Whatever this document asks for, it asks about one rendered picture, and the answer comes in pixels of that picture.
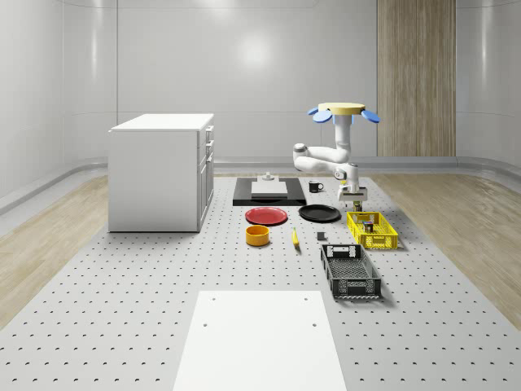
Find yellow basket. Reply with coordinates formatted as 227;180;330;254
345;210;400;250

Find black plate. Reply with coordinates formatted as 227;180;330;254
297;204;343;224

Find dark grey basket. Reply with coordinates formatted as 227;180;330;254
319;243;384;301

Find white board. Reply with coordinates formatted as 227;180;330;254
172;289;348;391

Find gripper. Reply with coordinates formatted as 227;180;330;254
338;185;369;213

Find yellow bowl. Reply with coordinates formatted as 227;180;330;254
244;224;271;248

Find white cabinet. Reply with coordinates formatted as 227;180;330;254
107;112;216;234

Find red plate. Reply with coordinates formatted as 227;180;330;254
244;205;289;226

